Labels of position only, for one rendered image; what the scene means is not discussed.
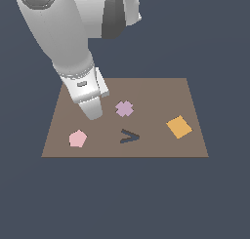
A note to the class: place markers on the orange square block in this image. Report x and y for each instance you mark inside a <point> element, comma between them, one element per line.
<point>179,127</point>

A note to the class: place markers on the lilac cross block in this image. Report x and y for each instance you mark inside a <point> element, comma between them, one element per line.
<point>124,108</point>

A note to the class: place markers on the brown board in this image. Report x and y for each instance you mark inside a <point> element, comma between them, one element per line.
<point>130,145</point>

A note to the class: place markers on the pink pentagon block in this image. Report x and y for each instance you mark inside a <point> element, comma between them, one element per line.
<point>77,139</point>

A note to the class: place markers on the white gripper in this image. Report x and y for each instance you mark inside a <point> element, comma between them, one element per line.
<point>84,85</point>

